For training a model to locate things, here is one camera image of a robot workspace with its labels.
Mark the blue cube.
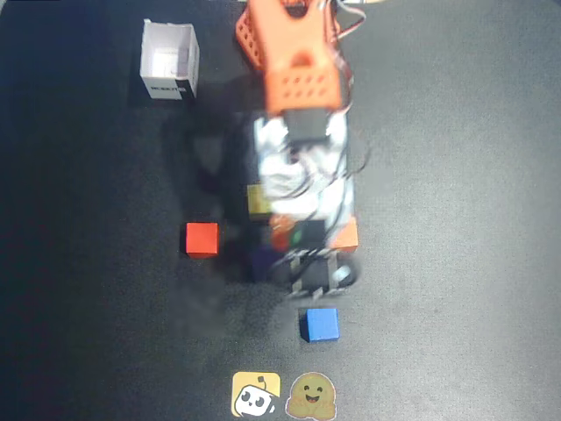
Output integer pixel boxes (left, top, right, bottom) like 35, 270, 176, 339
300, 307, 341, 344

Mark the purple cube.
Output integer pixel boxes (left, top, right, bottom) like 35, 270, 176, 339
250, 245, 284, 282

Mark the red cube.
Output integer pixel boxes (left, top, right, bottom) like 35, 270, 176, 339
184, 222, 220, 260

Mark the hugging face emoji sticker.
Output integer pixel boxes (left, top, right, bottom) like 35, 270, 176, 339
285, 371, 338, 419

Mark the robot arm cable bundle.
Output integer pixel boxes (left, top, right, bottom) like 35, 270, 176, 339
326, 0, 373, 211

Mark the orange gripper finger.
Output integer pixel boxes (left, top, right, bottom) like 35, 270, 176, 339
269, 215, 294, 252

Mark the white open cardboard box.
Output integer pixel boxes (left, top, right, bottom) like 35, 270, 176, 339
138, 18, 201, 101

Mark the yellow cube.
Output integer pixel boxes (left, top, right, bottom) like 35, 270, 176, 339
246, 183, 275, 220

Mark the yellow robot face sticker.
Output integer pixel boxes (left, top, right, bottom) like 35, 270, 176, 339
231, 371, 282, 418

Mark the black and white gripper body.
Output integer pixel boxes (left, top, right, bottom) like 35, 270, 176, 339
297, 218, 335, 254

